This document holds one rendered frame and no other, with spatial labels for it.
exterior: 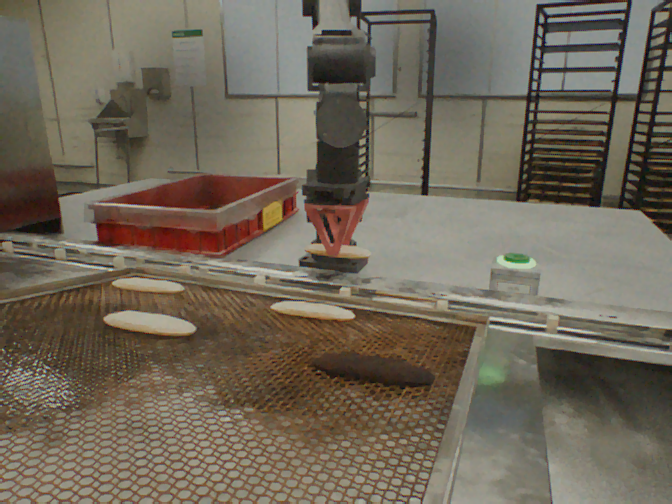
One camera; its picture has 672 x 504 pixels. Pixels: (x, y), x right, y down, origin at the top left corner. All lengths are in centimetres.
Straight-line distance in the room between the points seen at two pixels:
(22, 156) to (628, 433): 121
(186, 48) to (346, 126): 573
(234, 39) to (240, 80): 43
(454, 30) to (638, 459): 475
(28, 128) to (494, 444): 117
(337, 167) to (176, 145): 582
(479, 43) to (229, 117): 281
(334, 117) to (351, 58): 10
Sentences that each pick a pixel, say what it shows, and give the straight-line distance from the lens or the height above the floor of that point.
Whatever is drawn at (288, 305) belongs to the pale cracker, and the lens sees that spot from 56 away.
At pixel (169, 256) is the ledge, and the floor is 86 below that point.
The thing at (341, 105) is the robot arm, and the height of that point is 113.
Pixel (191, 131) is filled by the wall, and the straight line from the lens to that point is 627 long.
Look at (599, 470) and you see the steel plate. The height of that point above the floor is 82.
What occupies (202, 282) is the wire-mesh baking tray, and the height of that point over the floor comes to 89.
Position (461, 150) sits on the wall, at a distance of 508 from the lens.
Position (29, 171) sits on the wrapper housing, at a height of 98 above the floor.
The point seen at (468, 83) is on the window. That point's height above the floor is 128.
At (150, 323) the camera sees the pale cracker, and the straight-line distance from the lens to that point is 49.
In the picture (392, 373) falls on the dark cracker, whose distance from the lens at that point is 39.
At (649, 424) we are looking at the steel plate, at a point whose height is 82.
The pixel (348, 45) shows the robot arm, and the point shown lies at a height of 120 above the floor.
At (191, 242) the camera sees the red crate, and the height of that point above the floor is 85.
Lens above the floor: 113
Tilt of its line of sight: 17 degrees down
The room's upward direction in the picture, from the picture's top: straight up
